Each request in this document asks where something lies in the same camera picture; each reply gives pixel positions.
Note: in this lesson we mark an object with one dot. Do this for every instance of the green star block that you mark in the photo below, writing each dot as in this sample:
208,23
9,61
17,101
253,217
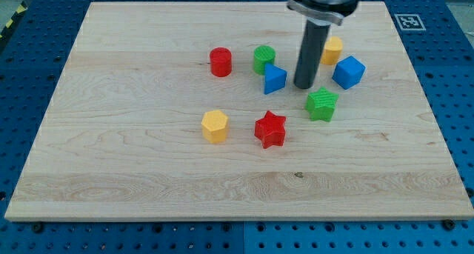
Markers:
321,104

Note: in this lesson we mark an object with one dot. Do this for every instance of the blue cube block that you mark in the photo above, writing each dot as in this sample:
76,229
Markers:
348,72

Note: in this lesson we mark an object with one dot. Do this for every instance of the green cylinder block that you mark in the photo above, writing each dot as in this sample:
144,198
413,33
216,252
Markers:
263,55

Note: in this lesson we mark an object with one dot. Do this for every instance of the white fiducial marker tag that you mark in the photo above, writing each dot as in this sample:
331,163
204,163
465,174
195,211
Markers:
409,22

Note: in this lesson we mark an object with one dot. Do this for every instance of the blue triangle block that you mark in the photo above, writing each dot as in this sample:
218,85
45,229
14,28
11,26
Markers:
274,78

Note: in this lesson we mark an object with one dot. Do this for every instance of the light wooden board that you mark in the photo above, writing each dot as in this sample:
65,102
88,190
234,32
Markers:
121,139

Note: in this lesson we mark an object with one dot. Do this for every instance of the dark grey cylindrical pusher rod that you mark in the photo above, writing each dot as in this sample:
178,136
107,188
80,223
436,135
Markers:
312,47

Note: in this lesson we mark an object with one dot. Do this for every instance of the yellow cylinder block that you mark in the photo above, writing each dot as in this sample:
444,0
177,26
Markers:
332,51

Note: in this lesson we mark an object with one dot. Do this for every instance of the red star block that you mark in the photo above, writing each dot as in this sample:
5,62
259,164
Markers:
270,130

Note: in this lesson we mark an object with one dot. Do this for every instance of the red cylinder block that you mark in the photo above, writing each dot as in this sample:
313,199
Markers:
220,62

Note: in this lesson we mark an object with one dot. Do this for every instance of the yellow hexagon block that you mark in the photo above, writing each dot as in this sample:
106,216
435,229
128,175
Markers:
215,126

